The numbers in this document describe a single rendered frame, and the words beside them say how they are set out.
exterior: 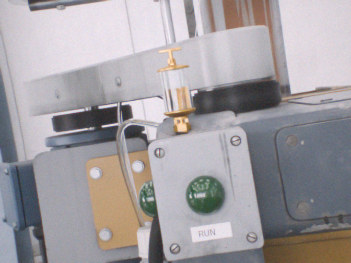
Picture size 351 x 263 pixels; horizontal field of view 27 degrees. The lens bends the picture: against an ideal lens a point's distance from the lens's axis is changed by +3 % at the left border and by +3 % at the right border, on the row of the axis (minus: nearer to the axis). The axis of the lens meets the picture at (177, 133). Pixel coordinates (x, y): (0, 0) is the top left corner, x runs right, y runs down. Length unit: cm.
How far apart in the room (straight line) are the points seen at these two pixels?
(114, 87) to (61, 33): 504
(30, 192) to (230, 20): 38
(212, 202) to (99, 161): 47
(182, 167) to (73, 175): 47
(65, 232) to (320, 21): 495
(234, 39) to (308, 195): 18
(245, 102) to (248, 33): 7
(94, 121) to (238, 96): 37
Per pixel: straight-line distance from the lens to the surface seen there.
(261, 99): 70
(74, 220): 100
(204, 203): 52
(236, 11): 108
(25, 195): 101
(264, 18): 108
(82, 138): 101
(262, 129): 59
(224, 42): 70
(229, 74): 69
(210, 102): 70
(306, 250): 90
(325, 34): 584
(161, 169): 53
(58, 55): 588
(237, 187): 54
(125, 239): 98
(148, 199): 55
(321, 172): 59
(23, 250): 601
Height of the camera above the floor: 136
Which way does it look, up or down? 3 degrees down
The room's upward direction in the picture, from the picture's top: 9 degrees counter-clockwise
